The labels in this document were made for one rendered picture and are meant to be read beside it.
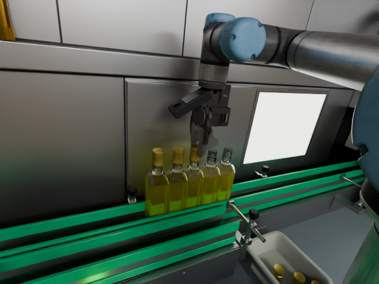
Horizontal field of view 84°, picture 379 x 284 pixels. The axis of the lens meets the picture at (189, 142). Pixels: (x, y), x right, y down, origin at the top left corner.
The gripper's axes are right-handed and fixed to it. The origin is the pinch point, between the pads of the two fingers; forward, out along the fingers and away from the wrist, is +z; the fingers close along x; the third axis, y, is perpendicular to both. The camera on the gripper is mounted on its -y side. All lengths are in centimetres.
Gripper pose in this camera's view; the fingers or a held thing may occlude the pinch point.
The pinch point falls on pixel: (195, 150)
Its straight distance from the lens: 62.4
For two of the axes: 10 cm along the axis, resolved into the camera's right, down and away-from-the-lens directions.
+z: -1.0, 9.2, 3.9
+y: 9.0, -0.8, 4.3
